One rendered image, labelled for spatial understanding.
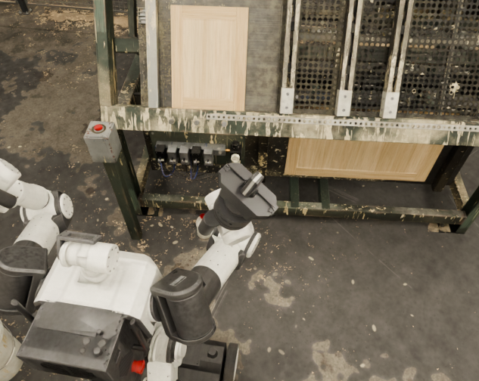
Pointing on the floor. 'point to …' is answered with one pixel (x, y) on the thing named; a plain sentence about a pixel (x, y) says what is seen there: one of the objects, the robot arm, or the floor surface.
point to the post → (113, 171)
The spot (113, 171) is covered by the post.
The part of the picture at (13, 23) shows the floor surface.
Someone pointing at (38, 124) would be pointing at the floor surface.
